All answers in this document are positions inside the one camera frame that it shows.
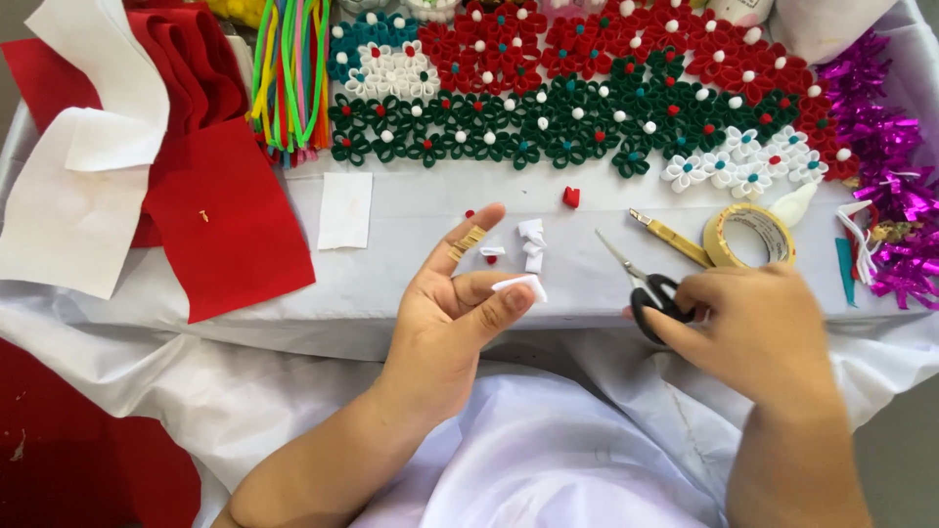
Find white and red felt strips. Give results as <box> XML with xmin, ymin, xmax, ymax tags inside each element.
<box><xmin>835</xmin><ymin>198</ymin><xmax>883</xmax><ymax>287</ymax></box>

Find teal felt strip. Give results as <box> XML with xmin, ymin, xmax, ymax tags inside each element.
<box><xmin>834</xmin><ymin>236</ymin><xmax>858</xmax><ymax>308</ymax></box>

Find gold tinsel piece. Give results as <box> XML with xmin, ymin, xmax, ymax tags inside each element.
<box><xmin>870</xmin><ymin>219</ymin><xmax>914</xmax><ymax>244</ymax></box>

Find person's white garment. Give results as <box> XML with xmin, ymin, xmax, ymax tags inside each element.
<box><xmin>351</xmin><ymin>362</ymin><xmax>729</xmax><ymax>528</ymax></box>

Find container of white pompoms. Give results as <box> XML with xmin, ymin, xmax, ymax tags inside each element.
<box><xmin>400</xmin><ymin>0</ymin><xmax>464</xmax><ymax>24</ymax></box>

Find group of teal felt flowers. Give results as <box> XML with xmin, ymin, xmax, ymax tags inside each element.
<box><xmin>326</xmin><ymin>10</ymin><xmax>420</xmax><ymax>84</ymax></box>

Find large red felt sheet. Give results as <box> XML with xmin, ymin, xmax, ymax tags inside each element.
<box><xmin>0</xmin><ymin>0</ymin><xmax>317</xmax><ymax>325</ymax></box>

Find masking tape roll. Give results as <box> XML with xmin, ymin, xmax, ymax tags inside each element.
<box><xmin>702</xmin><ymin>203</ymin><xmax>797</xmax><ymax>269</ymax></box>

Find masking tape strips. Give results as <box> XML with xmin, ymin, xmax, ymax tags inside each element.
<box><xmin>447</xmin><ymin>224</ymin><xmax>488</xmax><ymax>264</ymax></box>

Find large white felt sheet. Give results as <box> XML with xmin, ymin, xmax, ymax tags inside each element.
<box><xmin>0</xmin><ymin>0</ymin><xmax>171</xmax><ymax>301</ymax></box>

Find dark red felt sheet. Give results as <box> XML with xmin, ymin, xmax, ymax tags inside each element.
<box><xmin>0</xmin><ymin>336</ymin><xmax>202</xmax><ymax>528</ymax></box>

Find bundle of coloured pipe cleaners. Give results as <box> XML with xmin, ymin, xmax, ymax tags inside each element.
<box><xmin>245</xmin><ymin>0</ymin><xmax>335</xmax><ymax>168</ymax></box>

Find white glue bottle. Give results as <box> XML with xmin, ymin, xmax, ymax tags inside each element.
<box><xmin>768</xmin><ymin>182</ymin><xmax>819</xmax><ymax>229</ymax></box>

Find person's right hand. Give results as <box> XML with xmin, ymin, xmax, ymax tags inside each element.
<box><xmin>641</xmin><ymin>263</ymin><xmax>839</xmax><ymax>413</ymax></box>

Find folded white felt strip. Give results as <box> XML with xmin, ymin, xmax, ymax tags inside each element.
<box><xmin>516</xmin><ymin>218</ymin><xmax>548</xmax><ymax>274</ymax></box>

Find heap of yellow pompoms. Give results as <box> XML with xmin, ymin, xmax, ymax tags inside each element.
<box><xmin>204</xmin><ymin>0</ymin><xmax>267</xmax><ymax>29</ymax></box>

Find white felt rectangle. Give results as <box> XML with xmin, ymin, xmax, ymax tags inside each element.
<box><xmin>317</xmin><ymin>171</ymin><xmax>374</xmax><ymax>251</ymax></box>

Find group of red felt flowers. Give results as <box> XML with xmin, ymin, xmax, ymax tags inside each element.
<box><xmin>417</xmin><ymin>0</ymin><xmax>861</xmax><ymax>182</ymax></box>

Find person's left hand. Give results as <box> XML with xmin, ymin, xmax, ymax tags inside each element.
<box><xmin>380</xmin><ymin>204</ymin><xmax>537</xmax><ymax>428</ymax></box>

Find cluster of white felt flowers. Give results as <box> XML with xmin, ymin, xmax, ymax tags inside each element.
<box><xmin>342</xmin><ymin>40</ymin><xmax>442</xmax><ymax>102</ymax></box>
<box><xmin>659</xmin><ymin>124</ymin><xmax>830</xmax><ymax>201</ymax></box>

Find white bag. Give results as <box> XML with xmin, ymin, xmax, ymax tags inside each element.
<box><xmin>769</xmin><ymin>0</ymin><xmax>901</xmax><ymax>66</ymax></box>

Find black handled scissors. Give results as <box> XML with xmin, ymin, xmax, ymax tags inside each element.
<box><xmin>594</xmin><ymin>229</ymin><xmax>698</xmax><ymax>346</ymax></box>

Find small white felt piece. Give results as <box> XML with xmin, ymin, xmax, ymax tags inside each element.
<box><xmin>490</xmin><ymin>274</ymin><xmax>548</xmax><ymax>304</ymax></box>

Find yellow utility knife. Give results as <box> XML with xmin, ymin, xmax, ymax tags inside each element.
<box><xmin>628</xmin><ymin>208</ymin><xmax>715</xmax><ymax>269</ymax></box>

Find purple tinsel garland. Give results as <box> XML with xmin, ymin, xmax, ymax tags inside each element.
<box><xmin>814</xmin><ymin>28</ymin><xmax>939</xmax><ymax>312</ymax></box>

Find white table cloth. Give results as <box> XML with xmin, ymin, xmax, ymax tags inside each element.
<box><xmin>0</xmin><ymin>0</ymin><xmax>939</xmax><ymax>528</ymax></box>

